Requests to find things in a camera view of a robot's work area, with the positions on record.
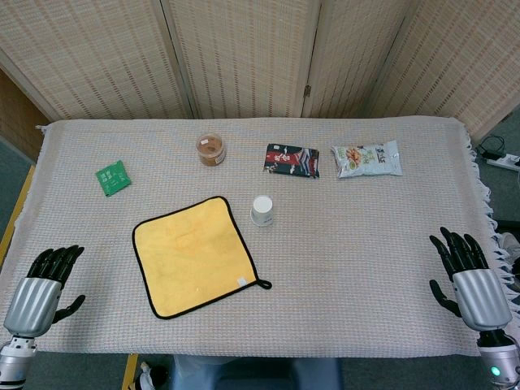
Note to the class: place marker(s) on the white paper cup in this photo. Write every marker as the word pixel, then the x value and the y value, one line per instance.
pixel 262 211

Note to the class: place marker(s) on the woven folding screen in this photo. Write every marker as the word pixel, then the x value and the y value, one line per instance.
pixel 260 57

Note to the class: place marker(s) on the yellow cloth with black trim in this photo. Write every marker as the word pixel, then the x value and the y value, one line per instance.
pixel 195 256

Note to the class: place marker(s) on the woven fringed tablecloth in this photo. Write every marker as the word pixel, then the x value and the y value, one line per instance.
pixel 264 243

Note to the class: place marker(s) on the white power strip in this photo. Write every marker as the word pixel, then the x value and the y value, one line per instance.
pixel 503 160

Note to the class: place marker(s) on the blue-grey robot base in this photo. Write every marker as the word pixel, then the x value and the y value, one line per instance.
pixel 252 373

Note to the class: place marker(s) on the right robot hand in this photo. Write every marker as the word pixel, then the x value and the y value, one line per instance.
pixel 479 298

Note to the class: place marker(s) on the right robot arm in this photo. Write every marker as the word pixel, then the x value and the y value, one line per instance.
pixel 499 357

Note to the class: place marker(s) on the green tea packet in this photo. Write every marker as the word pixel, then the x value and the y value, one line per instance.
pixel 113 178

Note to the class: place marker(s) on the white snack bag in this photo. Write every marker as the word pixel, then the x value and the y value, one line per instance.
pixel 367 159

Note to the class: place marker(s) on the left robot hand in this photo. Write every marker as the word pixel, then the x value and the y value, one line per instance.
pixel 35 296

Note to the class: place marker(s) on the dark red-patterned snack bag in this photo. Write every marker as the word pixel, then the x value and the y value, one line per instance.
pixel 291 161

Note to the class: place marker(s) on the brown-filled clear plastic jar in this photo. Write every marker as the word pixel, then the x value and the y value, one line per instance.
pixel 210 149

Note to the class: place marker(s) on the yellow floor tape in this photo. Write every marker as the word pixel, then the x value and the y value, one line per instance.
pixel 14 217

